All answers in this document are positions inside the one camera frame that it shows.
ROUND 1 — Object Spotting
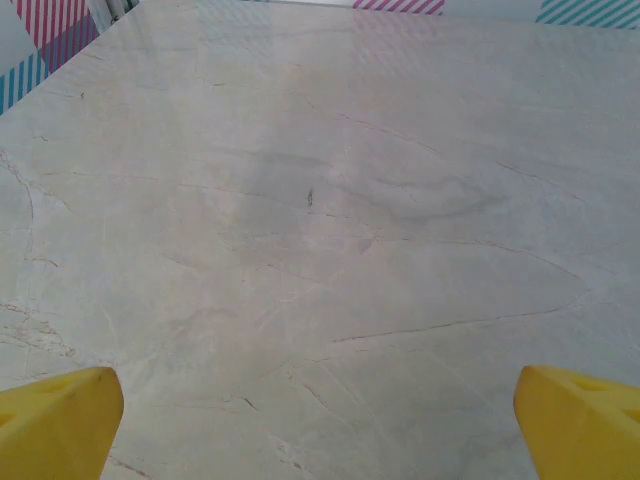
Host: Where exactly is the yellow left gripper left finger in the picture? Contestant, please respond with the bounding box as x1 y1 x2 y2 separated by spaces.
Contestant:
0 366 125 480

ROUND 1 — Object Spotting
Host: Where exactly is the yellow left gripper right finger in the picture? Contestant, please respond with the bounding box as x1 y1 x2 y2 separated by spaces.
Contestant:
513 364 640 480

